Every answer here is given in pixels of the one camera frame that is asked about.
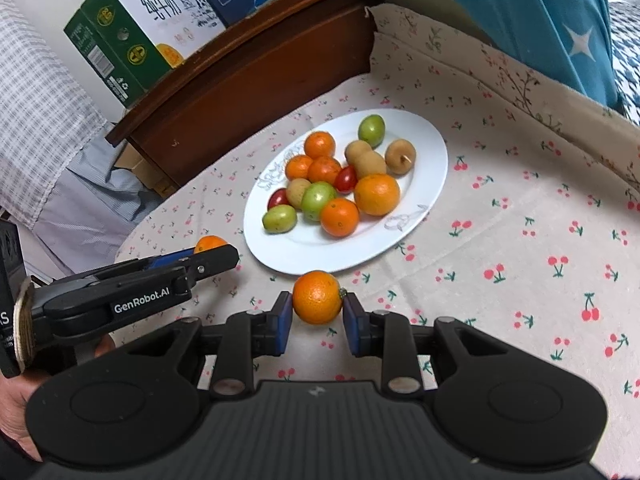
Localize brown wooden headboard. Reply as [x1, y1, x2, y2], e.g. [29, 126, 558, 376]
[105, 0, 378, 191]

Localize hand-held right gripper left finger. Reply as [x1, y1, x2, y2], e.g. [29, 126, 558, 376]
[122, 292, 293, 396]

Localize white oval plate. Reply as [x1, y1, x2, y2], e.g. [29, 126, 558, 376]
[243, 108, 449, 276]

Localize orange mandarin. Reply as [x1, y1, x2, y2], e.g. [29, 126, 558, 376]
[320, 197, 361, 237]
[292, 270, 345, 326]
[194, 235, 228, 255]
[284, 155, 313, 182]
[307, 156, 343, 186]
[304, 131, 336, 160]
[354, 173, 402, 217]

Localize cherry print tablecloth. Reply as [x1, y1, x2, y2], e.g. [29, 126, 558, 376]
[112, 72, 640, 461]

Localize beige floral cloth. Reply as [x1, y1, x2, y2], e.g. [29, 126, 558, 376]
[367, 2, 640, 196]

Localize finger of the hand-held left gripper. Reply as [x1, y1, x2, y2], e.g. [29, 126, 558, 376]
[92, 249, 197, 281]
[175, 244, 240, 287]

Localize teal star print pillow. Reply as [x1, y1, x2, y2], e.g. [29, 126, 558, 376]
[372, 0, 621, 108]

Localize green printed carton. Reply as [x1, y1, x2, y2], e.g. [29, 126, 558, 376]
[63, 0, 228, 109]

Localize checkered cloth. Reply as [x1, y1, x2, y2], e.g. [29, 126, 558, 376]
[0, 0, 108, 216]

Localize cardboard box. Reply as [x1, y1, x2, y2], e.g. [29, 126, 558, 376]
[112, 142, 181, 198]

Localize person's left hand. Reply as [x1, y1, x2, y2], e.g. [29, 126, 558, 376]
[0, 335, 116, 461]

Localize green jujube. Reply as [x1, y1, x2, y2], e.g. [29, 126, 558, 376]
[262, 205, 298, 234]
[357, 114, 387, 148]
[301, 181, 337, 222]

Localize brown longan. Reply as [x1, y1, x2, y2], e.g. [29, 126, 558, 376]
[361, 152, 387, 177]
[345, 140, 373, 166]
[384, 139, 417, 176]
[286, 178, 312, 210]

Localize olive grey cushion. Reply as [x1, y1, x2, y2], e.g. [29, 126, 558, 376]
[372, 0, 496, 48]

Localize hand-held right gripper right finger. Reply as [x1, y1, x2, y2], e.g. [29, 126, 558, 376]
[342, 292, 508, 395]

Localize grey striped cloth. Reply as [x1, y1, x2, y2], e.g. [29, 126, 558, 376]
[30, 135, 166, 281]

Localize houndstooth blanket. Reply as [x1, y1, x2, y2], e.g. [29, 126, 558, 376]
[602, 0, 640, 126]

